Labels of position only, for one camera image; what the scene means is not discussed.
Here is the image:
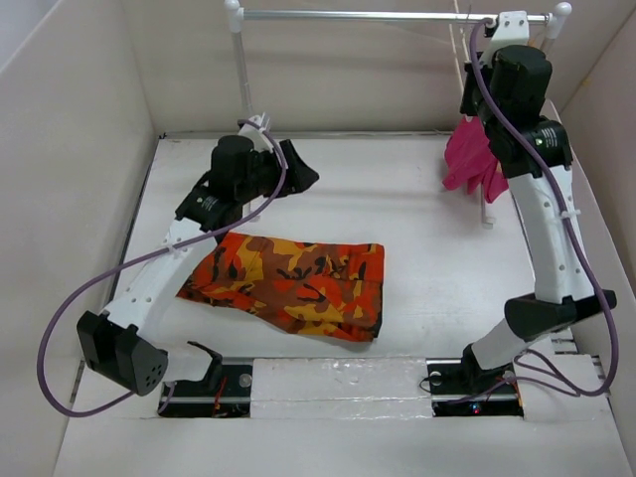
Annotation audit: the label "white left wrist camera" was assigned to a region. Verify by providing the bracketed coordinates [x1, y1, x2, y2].
[238, 112, 270, 145]

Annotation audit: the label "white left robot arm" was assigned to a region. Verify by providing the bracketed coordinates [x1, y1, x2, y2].
[77, 135, 319, 397]

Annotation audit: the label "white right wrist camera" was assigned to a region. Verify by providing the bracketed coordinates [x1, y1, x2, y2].
[480, 11, 530, 64]

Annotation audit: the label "white plastic hanger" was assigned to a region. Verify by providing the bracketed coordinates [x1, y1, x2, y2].
[449, 0, 473, 80]

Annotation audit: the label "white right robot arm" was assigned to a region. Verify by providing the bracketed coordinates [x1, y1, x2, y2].
[459, 45, 618, 392]

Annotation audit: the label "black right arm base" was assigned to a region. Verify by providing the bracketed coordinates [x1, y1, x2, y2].
[418, 359, 524, 417]

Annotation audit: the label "orange camouflage trousers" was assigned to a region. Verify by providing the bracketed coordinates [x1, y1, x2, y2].
[178, 233, 385, 343]

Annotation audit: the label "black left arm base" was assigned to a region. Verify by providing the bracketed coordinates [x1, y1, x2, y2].
[157, 341, 254, 418]

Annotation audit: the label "white metal clothes rack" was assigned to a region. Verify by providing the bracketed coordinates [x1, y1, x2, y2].
[224, 0, 573, 228]

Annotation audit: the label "pink garment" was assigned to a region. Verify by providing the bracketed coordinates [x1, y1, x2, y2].
[442, 116, 509, 204]

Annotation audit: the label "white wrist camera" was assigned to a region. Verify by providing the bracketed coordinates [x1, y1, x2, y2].
[480, 11, 530, 64]
[238, 112, 270, 145]

